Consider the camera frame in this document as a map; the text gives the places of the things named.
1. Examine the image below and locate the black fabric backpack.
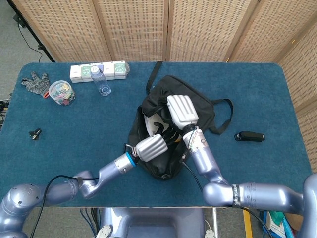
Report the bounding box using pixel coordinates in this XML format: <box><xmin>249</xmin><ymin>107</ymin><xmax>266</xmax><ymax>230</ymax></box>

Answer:
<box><xmin>127</xmin><ymin>61</ymin><xmax>233</xmax><ymax>181</ymax></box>

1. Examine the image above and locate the black tripod stand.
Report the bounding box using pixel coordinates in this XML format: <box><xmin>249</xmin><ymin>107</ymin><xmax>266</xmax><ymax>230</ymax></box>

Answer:
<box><xmin>7</xmin><ymin>0</ymin><xmax>55</xmax><ymax>62</ymax></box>

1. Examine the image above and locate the blue table cloth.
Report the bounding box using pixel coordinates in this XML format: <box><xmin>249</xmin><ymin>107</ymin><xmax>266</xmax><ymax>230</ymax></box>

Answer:
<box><xmin>0</xmin><ymin>61</ymin><xmax>315</xmax><ymax>208</ymax></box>

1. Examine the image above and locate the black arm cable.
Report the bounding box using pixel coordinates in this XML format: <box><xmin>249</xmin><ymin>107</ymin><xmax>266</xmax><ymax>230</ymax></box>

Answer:
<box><xmin>29</xmin><ymin>175</ymin><xmax>100</xmax><ymax>238</ymax></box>
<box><xmin>180</xmin><ymin>153</ymin><xmax>273</xmax><ymax>238</ymax></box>

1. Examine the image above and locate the blue-grey robot torso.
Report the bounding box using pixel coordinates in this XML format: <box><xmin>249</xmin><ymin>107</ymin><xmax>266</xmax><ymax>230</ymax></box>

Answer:
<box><xmin>95</xmin><ymin>207</ymin><xmax>216</xmax><ymax>238</ymax></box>

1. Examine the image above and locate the white green box pack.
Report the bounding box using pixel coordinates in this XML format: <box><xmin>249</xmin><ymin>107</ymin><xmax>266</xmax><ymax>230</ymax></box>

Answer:
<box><xmin>69</xmin><ymin>61</ymin><xmax>130</xmax><ymax>84</ymax></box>

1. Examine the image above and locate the clear plastic water bottle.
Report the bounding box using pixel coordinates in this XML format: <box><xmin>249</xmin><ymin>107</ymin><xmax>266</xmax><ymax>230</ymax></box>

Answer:
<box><xmin>90</xmin><ymin>65</ymin><xmax>112</xmax><ymax>97</ymax></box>

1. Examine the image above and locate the clear jar of coloured clips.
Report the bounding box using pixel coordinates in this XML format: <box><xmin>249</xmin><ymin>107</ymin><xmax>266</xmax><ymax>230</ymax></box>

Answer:
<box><xmin>48</xmin><ymin>80</ymin><xmax>76</xmax><ymax>106</ymax></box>

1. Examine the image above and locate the blue green package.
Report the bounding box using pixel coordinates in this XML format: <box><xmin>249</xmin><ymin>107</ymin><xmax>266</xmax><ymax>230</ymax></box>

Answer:
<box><xmin>262</xmin><ymin>210</ymin><xmax>298</xmax><ymax>238</ymax></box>

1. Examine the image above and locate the black stapler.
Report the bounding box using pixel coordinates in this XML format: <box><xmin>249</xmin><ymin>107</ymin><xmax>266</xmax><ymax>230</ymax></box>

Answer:
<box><xmin>234</xmin><ymin>131</ymin><xmax>265</xmax><ymax>142</ymax></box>

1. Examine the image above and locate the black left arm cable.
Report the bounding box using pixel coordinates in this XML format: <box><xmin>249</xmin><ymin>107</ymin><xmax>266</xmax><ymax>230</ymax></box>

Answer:
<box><xmin>29</xmin><ymin>175</ymin><xmax>100</xmax><ymax>238</ymax></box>

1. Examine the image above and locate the grey striped work glove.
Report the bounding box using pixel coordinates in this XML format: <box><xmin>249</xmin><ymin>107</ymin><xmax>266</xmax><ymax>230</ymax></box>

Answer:
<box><xmin>21</xmin><ymin>71</ymin><xmax>51</xmax><ymax>99</ymax></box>

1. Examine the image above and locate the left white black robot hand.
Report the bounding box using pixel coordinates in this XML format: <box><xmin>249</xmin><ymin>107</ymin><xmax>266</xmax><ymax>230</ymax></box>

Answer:
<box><xmin>134</xmin><ymin>122</ymin><xmax>179</xmax><ymax>163</ymax></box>

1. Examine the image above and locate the yellow white booklet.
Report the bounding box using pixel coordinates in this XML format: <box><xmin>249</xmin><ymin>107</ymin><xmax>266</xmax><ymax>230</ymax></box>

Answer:
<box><xmin>145</xmin><ymin>112</ymin><xmax>183</xmax><ymax>144</ymax></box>

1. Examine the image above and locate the small black binder clip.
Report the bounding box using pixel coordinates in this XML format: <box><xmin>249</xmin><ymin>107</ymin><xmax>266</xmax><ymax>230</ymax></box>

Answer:
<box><xmin>28</xmin><ymin>127</ymin><xmax>42</xmax><ymax>141</ymax></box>

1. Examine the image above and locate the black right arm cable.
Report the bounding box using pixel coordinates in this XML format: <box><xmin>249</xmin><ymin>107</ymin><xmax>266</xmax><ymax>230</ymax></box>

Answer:
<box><xmin>180</xmin><ymin>153</ymin><xmax>273</xmax><ymax>238</ymax></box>

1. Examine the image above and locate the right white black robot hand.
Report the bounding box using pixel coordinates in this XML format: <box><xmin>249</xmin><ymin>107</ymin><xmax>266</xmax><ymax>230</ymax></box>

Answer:
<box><xmin>158</xmin><ymin>94</ymin><xmax>199</xmax><ymax>130</ymax></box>

